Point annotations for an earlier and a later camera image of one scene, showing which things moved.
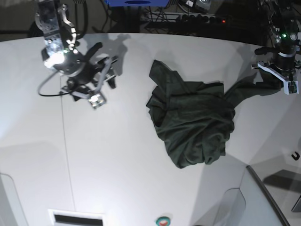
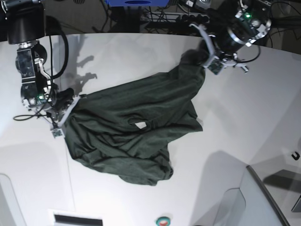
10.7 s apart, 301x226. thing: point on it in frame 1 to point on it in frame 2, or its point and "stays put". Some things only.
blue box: (137, 3) stays put
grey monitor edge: (273, 203) stays put
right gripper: (284, 53) to (226, 46)
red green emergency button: (163, 221) stays put
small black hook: (297, 157) stays put
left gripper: (77, 71) to (59, 101)
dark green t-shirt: (195, 119) to (125, 130)
